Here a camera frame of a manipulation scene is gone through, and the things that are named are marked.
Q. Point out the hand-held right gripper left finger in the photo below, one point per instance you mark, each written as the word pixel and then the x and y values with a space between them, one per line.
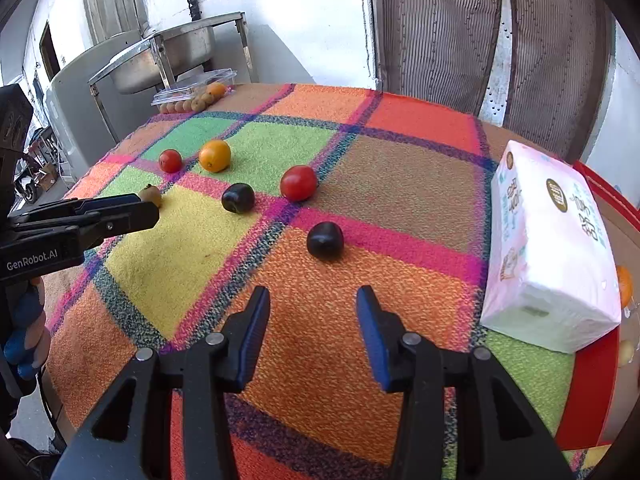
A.
pixel 252 340

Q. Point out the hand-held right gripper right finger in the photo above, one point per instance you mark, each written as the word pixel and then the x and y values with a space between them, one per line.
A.
pixel 372 340

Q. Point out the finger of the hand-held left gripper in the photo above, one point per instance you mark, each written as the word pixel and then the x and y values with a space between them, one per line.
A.
pixel 120 200
pixel 135 217

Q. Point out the small red tomato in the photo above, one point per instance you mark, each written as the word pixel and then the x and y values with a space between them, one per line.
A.
pixel 170 160

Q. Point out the dark plum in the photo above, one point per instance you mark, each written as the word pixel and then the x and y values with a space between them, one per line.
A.
pixel 325 241
pixel 238 197

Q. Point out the red cardboard box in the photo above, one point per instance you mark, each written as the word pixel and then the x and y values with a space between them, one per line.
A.
pixel 590 385

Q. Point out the person's left hand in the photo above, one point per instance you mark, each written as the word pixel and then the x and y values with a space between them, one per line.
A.
pixel 25 320

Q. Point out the parked scooter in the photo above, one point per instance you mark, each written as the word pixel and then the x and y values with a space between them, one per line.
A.
pixel 27 185

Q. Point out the grey rounded cabinet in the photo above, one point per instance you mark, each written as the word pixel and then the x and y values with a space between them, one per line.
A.
pixel 70 110

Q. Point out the pile of kiwis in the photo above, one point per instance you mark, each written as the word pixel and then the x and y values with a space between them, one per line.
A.
pixel 185 105

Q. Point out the colourful checked blanket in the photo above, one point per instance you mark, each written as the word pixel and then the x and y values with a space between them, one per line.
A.
pixel 400 210

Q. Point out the clear plastic container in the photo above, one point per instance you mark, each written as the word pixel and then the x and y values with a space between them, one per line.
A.
pixel 195 82

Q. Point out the metal sink with stand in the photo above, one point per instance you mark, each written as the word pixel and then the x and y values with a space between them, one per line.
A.
pixel 165 55

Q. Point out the large red tomato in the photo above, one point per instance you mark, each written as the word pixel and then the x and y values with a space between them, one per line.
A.
pixel 298 183

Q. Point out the white tissue pack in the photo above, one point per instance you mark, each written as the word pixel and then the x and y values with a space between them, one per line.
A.
pixel 550 260

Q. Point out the wooden framed window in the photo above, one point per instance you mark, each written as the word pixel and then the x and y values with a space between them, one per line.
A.
pixel 107 5

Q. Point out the brown quilted door curtain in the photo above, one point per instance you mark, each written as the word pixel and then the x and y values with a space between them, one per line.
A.
pixel 435 35
pixel 555 50

